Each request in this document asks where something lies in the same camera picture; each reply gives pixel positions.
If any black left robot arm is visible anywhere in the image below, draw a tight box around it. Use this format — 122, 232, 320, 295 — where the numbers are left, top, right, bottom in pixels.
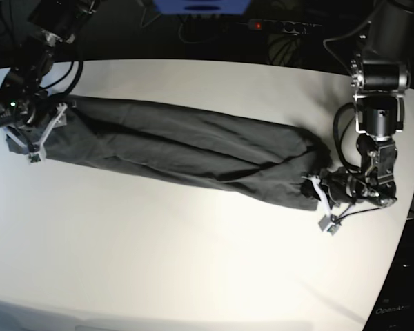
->
301, 1, 414, 208

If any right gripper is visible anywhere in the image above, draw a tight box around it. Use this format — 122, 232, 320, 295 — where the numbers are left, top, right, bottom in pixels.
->
6, 101, 61, 145

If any grey T-shirt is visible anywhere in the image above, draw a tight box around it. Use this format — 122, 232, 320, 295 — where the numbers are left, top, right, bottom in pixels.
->
5, 95, 334, 212

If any black power strip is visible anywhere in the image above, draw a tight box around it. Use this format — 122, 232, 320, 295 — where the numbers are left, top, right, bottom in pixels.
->
245, 19, 324, 35

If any blue plastic box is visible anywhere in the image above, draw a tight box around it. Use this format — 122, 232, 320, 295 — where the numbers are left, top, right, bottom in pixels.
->
153, 0, 251, 15

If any black OpenArm labelled box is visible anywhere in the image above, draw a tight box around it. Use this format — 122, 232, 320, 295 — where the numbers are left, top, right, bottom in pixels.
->
365, 254, 414, 331

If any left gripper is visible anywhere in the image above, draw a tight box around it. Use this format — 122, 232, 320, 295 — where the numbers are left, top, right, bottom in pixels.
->
300, 168, 366, 207

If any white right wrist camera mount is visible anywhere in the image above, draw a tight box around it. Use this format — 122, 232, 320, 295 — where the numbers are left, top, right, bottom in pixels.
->
3, 101, 79, 166

